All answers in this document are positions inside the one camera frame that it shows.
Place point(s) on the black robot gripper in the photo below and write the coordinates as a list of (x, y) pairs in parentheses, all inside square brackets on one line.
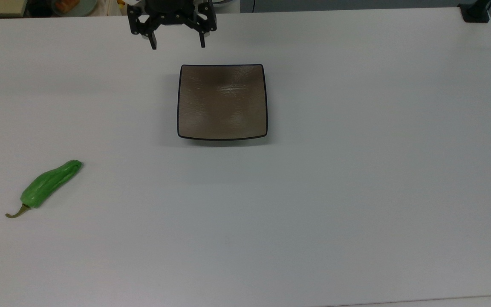
[(173, 15)]

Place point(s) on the green chili pepper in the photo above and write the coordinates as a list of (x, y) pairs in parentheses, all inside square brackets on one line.
[(47, 183)]

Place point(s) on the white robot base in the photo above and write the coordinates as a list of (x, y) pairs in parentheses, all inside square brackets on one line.
[(228, 2)]

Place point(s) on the square brown ceramic plate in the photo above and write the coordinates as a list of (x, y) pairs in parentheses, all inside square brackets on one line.
[(222, 102)]

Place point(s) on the pale bowl with orange food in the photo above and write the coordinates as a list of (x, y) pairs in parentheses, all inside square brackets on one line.
[(73, 6)]

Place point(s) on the black table clamp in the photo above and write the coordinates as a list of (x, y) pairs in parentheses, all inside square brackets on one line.
[(475, 12)]

